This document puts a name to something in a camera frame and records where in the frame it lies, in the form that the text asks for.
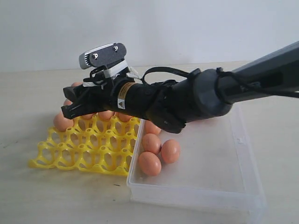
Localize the black cable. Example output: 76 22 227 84
90 66 299 98

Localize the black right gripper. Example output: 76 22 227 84
61 79 159 119

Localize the brown egg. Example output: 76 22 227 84
142 133 162 155
145 120 161 135
71 82 83 87
98 110 115 120
63 99 72 106
53 112 74 132
161 139 181 164
117 112 132 122
138 152 162 176
81 113 94 120

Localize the yellow plastic egg tray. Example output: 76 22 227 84
28 115 141 176

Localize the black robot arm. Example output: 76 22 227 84
61 42 299 133

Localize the clear plastic container box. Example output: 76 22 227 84
127 105 267 224

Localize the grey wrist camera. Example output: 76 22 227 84
79 42 127 70

